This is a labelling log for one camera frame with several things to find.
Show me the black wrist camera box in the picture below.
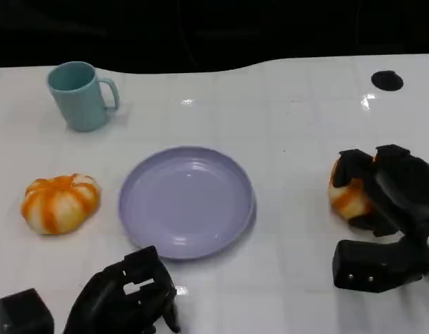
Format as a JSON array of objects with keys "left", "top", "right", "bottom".
[
  {"left": 0, "top": 287, "right": 55, "bottom": 334},
  {"left": 331, "top": 239, "right": 429, "bottom": 295}
]

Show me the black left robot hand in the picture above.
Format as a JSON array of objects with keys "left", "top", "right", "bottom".
[{"left": 63, "top": 245, "right": 182, "bottom": 334}]

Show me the pale green mug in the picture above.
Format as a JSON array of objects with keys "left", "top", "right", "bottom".
[{"left": 46, "top": 61, "right": 120, "bottom": 133}]

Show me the black curtain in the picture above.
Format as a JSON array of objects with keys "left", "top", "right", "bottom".
[{"left": 0, "top": 0, "right": 429, "bottom": 76}]

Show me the orange white toy bread roll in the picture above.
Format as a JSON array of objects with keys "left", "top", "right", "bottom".
[
  {"left": 327, "top": 154, "right": 376, "bottom": 220},
  {"left": 20, "top": 173, "right": 102, "bottom": 235}
]

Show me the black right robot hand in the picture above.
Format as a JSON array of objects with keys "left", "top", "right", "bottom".
[{"left": 331, "top": 144, "right": 429, "bottom": 252}]

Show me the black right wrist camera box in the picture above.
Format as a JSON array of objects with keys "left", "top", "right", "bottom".
[{"left": 331, "top": 239, "right": 429, "bottom": 295}]

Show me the black table grommet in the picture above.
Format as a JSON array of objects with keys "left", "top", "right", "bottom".
[{"left": 370, "top": 70, "right": 404, "bottom": 92}]

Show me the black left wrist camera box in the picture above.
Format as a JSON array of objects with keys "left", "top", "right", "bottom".
[{"left": 0, "top": 287, "right": 55, "bottom": 334}]

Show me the lilac plate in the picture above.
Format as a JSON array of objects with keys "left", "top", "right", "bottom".
[{"left": 118, "top": 145, "right": 257, "bottom": 262}]

